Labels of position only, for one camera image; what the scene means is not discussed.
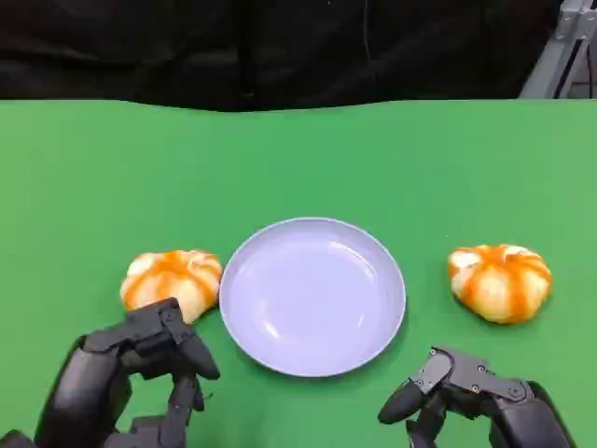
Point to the black backdrop curtain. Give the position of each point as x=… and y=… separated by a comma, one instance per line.
x=186, y=46

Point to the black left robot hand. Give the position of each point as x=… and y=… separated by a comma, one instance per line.
x=88, y=387

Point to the lilac plate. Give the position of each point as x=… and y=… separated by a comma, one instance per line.
x=312, y=298

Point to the orange and white bread roll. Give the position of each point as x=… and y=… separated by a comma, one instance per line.
x=501, y=284
x=177, y=277

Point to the grey metal frame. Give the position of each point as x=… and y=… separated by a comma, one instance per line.
x=559, y=56

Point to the green table cloth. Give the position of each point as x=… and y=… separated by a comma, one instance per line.
x=298, y=163

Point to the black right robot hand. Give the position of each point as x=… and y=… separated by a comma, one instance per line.
x=508, y=415

